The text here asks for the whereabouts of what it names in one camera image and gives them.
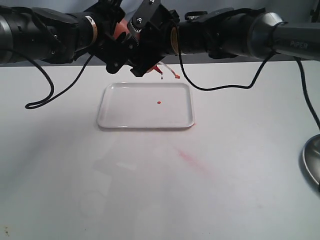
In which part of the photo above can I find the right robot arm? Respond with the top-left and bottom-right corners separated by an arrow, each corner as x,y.
127,0 -> 320,77

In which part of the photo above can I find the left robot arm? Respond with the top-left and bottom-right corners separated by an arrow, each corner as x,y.
0,0 -> 139,74

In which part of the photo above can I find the metal bowl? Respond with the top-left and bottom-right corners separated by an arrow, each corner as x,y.
300,134 -> 320,193

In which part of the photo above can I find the red sauce squeeze bottle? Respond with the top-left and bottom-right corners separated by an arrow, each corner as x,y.
113,17 -> 181,81

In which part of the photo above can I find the white rectangular plastic tray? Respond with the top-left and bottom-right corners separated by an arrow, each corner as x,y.
97,82 -> 195,130

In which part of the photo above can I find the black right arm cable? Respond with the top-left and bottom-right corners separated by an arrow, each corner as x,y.
178,21 -> 320,195

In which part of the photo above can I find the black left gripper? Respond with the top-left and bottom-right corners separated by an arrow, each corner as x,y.
86,0 -> 135,74

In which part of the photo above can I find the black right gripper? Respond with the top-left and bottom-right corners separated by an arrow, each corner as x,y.
129,0 -> 179,77

